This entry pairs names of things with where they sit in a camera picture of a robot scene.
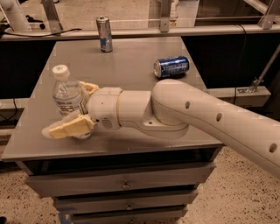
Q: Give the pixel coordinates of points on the grey metal rail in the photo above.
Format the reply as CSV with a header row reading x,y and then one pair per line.
x,y
76,34

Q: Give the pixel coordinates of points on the clear plastic water bottle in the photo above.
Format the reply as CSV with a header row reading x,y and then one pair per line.
x,y
69,95

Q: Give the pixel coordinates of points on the bottom grey drawer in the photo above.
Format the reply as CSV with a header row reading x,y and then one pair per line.
x,y
130,217

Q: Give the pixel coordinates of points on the top grey drawer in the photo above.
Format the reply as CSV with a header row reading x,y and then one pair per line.
x,y
108,181

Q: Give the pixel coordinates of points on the silver redbull can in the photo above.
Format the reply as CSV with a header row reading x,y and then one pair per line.
x,y
103,26

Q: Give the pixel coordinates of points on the grey drawer cabinet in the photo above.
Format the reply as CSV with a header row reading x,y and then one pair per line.
x,y
130,67

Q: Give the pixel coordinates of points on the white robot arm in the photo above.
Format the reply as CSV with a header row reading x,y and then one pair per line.
x,y
168,110

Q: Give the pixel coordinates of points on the middle grey drawer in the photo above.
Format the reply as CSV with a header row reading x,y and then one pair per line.
x,y
126,202

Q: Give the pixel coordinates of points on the blue pepsi can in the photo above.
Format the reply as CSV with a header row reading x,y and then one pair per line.
x,y
171,67

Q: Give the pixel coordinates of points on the grey drawer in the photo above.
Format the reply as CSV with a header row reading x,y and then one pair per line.
x,y
130,217
108,181
126,202

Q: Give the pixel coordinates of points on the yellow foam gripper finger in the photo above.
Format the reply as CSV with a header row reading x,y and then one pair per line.
x,y
72,125
91,88

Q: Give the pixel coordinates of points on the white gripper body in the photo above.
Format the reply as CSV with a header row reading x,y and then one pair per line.
x,y
104,107

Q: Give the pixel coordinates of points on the white pipe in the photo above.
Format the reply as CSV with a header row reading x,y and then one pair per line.
x,y
15,15

